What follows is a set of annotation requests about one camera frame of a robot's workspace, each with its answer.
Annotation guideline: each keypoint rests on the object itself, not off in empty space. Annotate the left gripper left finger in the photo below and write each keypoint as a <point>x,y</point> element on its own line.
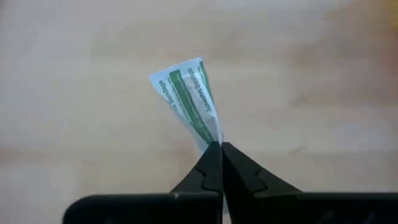
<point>205,174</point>

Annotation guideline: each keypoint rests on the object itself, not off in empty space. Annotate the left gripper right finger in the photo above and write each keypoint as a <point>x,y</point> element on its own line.
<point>245,177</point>

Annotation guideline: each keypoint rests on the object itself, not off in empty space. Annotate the green striped bandage wrapper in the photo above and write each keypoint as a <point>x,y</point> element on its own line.
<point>189,99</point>

